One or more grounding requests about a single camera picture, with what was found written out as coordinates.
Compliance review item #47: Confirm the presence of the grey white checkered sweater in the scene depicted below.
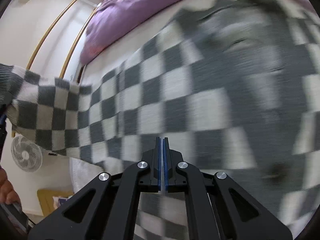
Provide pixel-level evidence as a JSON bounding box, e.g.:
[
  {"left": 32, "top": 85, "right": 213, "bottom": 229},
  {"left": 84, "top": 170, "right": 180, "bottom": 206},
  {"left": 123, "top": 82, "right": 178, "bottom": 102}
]
[{"left": 1, "top": 0, "right": 319, "bottom": 236}]

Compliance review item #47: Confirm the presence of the person's left hand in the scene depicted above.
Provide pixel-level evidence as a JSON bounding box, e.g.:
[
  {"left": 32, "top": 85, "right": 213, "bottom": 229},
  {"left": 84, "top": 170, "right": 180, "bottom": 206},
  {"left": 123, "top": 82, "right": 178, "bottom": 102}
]
[{"left": 0, "top": 168, "right": 21, "bottom": 205}]

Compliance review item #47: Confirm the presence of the white floral bed sheet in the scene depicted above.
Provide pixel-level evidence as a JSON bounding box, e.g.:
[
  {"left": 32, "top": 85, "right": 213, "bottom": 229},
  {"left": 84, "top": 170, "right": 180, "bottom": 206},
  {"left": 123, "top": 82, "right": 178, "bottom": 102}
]
[{"left": 70, "top": 0, "right": 319, "bottom": 198}]

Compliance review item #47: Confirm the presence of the white standing fan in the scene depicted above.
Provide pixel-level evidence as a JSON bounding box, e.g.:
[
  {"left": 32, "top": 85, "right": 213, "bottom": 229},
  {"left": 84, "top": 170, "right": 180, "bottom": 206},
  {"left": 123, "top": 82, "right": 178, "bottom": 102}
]
[{"left": 11, "top": 135, "right": 43, "bottom": 172}]

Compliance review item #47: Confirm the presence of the purple floral quilt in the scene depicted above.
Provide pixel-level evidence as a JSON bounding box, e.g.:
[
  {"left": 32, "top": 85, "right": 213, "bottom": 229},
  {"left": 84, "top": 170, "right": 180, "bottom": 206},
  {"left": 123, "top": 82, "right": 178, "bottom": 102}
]
[{"left": 80, "top": 0, "right": 181, "bottom": 64}]

